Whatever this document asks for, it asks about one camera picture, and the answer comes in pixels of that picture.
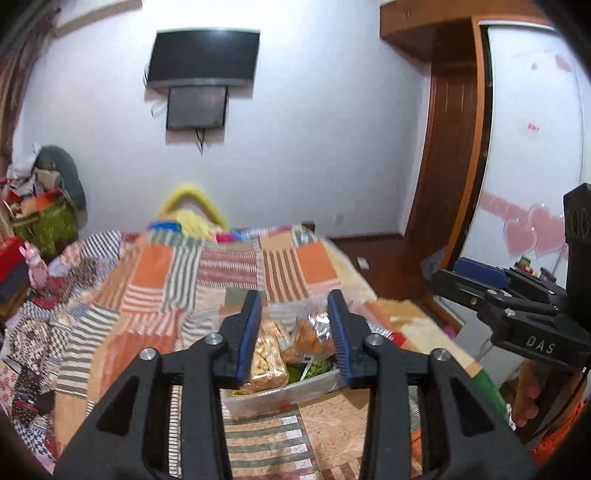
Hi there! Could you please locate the yellow puffed snack bag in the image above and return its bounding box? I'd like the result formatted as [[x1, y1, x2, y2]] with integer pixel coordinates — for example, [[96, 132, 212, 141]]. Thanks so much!
[[240, 319, 290, 394]]

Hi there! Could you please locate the clear orange snack bag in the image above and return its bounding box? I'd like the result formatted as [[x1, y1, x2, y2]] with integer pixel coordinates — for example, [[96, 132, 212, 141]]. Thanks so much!
[[281, 307, 335, 364]]

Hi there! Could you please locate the green pea snack bag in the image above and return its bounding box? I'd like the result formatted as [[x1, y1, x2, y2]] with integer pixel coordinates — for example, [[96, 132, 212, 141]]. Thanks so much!
[[287, 357, 335, 384]]

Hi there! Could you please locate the right human hand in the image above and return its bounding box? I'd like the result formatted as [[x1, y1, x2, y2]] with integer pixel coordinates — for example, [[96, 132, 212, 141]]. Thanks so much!
[[511, 360, 587, 448]]

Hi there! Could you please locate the patchwork bed quilt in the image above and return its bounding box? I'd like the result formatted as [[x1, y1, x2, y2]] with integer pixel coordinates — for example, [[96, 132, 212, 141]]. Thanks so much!
[[0, 223, 509, 480]]

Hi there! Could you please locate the white sliding door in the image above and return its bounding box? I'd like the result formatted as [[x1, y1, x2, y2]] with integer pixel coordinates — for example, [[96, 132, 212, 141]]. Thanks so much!
[[461, 20, 590, 286]]

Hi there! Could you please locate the clear plastic storage box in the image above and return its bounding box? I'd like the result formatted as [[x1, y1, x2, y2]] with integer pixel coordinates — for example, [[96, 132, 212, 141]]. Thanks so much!
[[221, 369, 345, 419]]

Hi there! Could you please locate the pink plush toy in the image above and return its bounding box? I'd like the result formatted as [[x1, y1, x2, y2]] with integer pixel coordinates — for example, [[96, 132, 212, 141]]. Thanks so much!
[[19, 242, 48, 291]]

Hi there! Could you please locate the green storage bag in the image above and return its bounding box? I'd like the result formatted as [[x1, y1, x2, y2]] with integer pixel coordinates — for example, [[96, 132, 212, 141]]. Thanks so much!
[[11, 197, 78, 258]]

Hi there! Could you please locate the brown wooden wardrobe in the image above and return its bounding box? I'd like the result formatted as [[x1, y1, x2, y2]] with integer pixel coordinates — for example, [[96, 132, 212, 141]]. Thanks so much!
[[379, 0, 495, 324]]

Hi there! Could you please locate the yellow foam tube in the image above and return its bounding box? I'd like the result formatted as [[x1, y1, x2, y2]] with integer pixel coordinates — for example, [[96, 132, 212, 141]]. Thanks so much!
[[157, 184, 229, 233]]

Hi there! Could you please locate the wall power socket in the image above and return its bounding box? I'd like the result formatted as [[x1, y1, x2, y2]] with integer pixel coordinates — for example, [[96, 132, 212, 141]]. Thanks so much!
[[334, 213, 345, 227]]

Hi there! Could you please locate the black wall television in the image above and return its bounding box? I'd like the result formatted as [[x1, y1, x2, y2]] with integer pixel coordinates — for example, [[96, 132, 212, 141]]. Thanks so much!
[[146, 29, 260, 88]]

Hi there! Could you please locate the small wall monitor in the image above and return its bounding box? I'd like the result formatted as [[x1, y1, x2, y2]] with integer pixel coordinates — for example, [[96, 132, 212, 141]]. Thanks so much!
[[166, 86, 228, 131]]

